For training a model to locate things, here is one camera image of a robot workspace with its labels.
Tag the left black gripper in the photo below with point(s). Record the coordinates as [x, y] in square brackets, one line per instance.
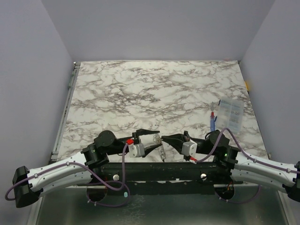
[136, 135]

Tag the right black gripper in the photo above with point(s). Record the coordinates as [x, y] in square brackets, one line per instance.
[185, 138]

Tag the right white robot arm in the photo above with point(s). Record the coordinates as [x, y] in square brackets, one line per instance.
[240, 166]

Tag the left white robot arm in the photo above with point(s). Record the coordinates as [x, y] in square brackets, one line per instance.
[30, 184]

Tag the clear plastic organizer box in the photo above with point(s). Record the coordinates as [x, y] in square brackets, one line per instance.
[230, 114]

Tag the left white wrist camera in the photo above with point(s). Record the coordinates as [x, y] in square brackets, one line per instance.
[136, 150]

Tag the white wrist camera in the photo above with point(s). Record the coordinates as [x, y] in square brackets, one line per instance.
[189, 148]
[136, 150]

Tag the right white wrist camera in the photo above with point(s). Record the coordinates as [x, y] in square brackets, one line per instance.
[189, 148]

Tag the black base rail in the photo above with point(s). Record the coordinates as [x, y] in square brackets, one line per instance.
[171, 178]

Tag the left aluminium frame rail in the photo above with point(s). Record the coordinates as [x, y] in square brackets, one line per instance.
[71, 88]

